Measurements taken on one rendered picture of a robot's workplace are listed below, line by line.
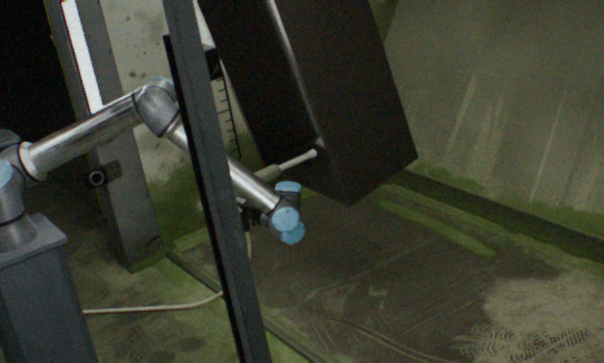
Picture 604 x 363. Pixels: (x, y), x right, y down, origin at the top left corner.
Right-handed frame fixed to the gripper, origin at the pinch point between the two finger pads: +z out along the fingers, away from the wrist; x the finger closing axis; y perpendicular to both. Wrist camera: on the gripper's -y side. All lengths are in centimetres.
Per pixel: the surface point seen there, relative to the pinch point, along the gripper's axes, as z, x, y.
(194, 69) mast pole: -107, -58, -103
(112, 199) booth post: 72, -25, 20
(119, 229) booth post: 70, -27, 35
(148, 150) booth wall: 73, -3, 6
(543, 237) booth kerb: -66, 96, 41
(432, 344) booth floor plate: -82, 20, 38
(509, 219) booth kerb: -48, 97, 41
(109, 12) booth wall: 81, 0, -57
